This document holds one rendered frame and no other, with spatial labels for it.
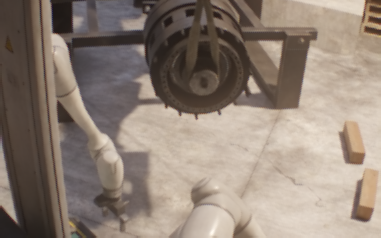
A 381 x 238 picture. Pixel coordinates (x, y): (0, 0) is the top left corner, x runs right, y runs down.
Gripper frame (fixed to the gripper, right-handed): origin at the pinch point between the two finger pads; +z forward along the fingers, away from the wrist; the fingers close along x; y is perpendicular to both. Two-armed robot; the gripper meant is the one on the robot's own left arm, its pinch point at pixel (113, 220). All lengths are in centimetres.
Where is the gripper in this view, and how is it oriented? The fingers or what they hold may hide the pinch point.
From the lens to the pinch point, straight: 250.6
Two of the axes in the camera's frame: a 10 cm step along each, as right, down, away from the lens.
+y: 7.2, -3.4, 6.1
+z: -0.5, 8.4, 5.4
